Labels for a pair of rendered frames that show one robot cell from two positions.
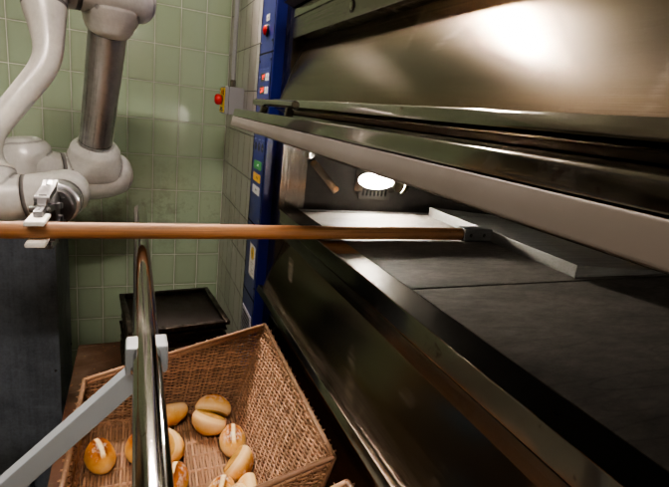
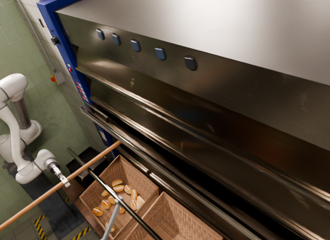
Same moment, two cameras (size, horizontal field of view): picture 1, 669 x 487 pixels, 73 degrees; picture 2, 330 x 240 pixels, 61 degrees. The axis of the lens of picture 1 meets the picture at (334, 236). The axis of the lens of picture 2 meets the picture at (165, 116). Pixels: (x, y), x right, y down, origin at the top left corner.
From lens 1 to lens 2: 1.28 m
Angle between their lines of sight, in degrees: 24
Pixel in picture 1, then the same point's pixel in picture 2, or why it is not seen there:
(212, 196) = (63, 104)
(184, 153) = (44, 96)
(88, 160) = (28, 133)
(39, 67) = (15, 130)
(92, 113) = (22, 120)
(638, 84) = (178, 146)
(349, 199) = not seen: hidden behind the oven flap
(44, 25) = (8, 117)
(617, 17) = (173, 131)
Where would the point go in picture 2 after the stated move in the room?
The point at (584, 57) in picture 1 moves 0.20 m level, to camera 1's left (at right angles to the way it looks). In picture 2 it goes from (171, 136) to (136, 149)
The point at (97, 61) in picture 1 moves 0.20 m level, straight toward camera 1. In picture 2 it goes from (17, 107) to (28, 116)
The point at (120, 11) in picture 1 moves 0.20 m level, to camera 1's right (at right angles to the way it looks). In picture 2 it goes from (20, 92) to (47, 83)
